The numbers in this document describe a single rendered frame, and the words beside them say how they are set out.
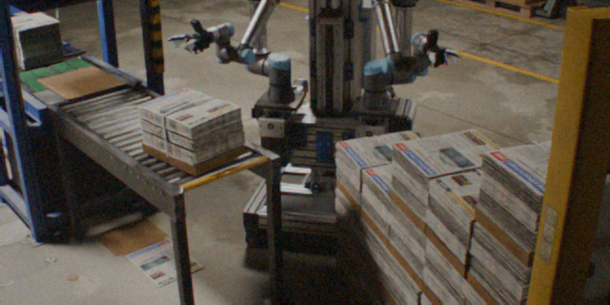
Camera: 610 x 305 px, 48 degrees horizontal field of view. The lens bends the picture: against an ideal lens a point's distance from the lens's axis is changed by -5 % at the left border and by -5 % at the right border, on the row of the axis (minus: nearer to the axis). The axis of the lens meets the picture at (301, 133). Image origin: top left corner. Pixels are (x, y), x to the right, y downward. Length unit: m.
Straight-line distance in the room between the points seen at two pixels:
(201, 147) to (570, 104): 1.89
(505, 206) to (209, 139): 1.41
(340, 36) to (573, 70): 2.37
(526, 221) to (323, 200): 2.20
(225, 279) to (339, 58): 1.28
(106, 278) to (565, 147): 2.89
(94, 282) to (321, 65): 1.63
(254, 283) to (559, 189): 2.47
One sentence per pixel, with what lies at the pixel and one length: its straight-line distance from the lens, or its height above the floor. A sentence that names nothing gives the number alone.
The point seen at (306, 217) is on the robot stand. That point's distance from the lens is 3.84.
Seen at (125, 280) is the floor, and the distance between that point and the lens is 3.86.
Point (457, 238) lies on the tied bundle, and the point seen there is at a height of 0.95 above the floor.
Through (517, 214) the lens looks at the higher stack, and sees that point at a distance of 2.01.
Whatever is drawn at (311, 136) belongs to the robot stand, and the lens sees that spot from 3.73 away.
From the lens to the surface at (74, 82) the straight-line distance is 4.35.
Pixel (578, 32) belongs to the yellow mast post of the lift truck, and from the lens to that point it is 1.38.
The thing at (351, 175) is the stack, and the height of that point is 0.75.
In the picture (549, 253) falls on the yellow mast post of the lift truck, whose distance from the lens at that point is 1.56.
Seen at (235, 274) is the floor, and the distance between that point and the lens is 3.82.
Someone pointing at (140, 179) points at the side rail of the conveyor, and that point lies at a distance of 3.14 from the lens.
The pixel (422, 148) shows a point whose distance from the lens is 2.63.
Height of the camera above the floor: 2.16
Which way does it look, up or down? 24 degrees down
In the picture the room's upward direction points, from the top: 1 degrees counter-clockwise
